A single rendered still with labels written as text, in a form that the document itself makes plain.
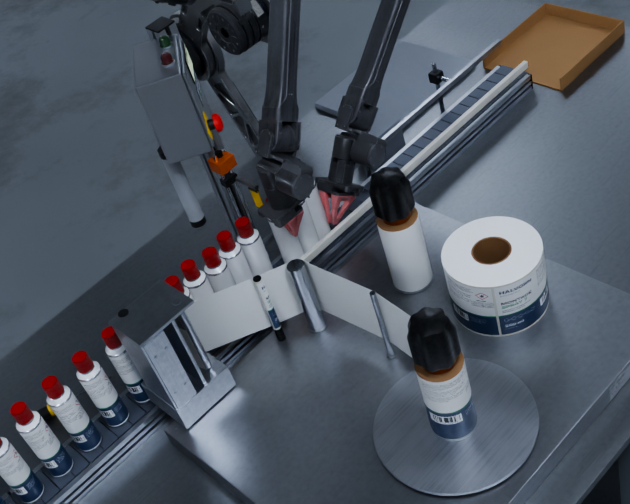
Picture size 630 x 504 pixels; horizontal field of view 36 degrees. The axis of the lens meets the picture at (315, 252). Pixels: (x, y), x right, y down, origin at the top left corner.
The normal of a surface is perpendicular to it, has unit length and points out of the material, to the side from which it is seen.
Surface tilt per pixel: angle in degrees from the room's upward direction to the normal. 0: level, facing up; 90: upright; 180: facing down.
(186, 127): 90
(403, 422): 0
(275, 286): 90
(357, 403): 0
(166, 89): 90
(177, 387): 90
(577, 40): 0
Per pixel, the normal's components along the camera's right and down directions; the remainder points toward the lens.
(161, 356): 0.68, 0.36
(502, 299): -0.01, 0.68
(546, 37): -0.25, -0.71
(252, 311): 0.27, 0.60
